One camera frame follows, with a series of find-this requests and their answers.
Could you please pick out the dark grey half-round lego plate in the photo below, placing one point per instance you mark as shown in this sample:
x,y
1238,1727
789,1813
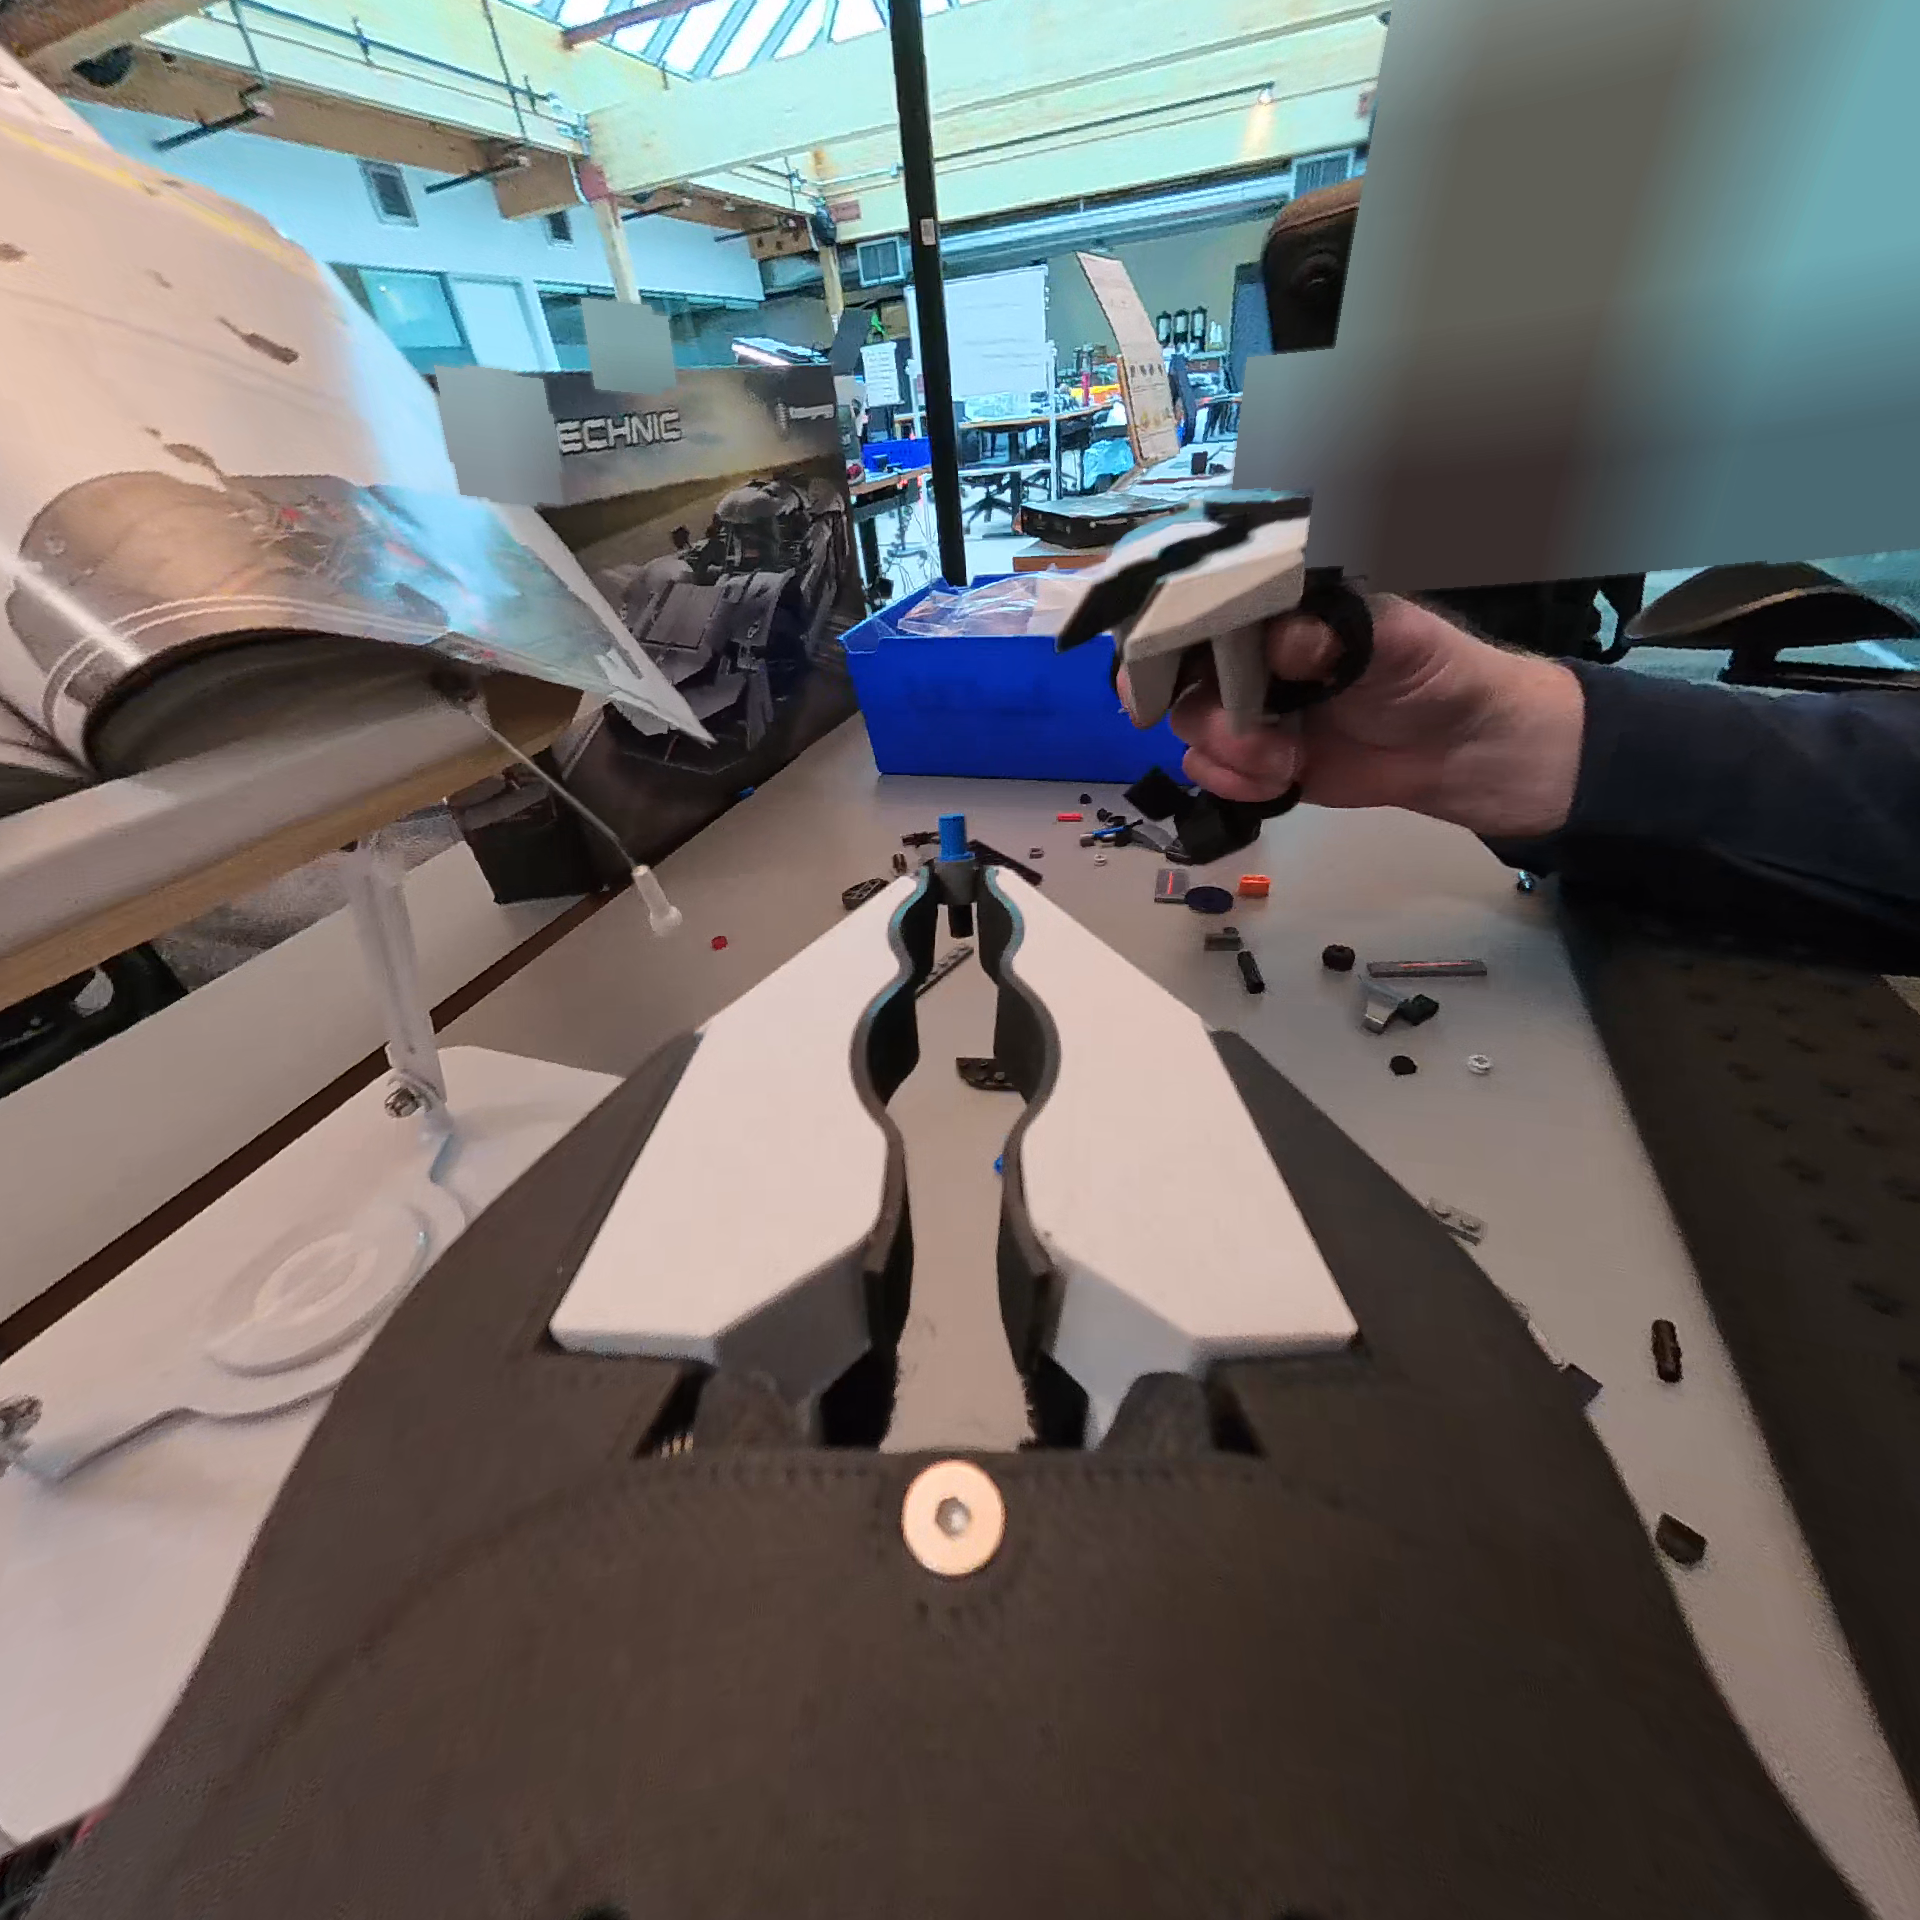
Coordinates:
x,y
982,1073

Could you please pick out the person's right hand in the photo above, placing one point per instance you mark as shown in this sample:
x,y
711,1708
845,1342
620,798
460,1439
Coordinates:
x,y
1440,735

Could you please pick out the lego set box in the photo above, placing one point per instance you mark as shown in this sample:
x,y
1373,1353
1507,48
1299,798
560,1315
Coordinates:
x,y
705,600

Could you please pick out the black and blue lego pins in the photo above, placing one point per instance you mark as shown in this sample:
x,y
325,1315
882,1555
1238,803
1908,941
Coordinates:
x,y
1111,822

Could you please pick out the black metal pole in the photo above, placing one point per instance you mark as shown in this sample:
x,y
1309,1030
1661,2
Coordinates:
x,y
927,302

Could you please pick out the plywood sign board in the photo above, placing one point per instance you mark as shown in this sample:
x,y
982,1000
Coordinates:
x,y
1124,345

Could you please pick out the long grey lego plate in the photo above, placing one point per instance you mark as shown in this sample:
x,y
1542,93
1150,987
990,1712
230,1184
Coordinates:
x,y
945,969

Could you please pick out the whiteboard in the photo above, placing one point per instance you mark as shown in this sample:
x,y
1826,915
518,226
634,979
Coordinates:
x,y
998,332

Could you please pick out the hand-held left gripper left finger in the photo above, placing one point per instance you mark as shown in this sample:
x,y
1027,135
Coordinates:
x,y
718,1201

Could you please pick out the long dark lego tile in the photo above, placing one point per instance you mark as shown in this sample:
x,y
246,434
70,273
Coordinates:
x,y
1423,969

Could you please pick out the blue storage bin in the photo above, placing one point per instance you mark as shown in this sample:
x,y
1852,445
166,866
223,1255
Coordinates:
x,y
973,708

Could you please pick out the clear plastic parts bags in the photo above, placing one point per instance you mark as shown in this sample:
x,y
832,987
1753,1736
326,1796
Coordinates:
x,y
990,601

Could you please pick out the white book stand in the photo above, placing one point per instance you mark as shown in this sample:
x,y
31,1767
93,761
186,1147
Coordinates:
x,y
494,1111

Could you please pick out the small lego axle assembly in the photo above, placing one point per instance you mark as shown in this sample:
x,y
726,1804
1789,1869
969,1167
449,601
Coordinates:
x,y
961,888

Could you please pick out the grey lego liftarm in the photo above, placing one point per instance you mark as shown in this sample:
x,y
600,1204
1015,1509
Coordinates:
x,y
864,893

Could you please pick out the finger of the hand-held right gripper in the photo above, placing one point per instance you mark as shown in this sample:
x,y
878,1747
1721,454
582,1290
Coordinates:
x,y
1170,539
1214,600

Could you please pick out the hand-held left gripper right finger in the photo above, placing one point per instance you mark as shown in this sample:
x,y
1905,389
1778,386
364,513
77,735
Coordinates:
x,y
1186,1201

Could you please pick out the lego instruction booklet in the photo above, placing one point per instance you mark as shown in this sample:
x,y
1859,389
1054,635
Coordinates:
x,y
151,378

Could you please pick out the person's right forearm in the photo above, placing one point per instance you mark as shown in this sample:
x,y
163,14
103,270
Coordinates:
x,y
1725,781

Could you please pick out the black office chair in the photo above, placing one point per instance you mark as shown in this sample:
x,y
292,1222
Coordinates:
x,y
1769,600

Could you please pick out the small black rounded lego piece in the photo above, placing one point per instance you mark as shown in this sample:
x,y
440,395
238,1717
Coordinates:
x,y
1680,1539

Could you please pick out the small grey lego plate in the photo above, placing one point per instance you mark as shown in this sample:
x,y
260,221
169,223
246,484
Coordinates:
x,y
1455,1218

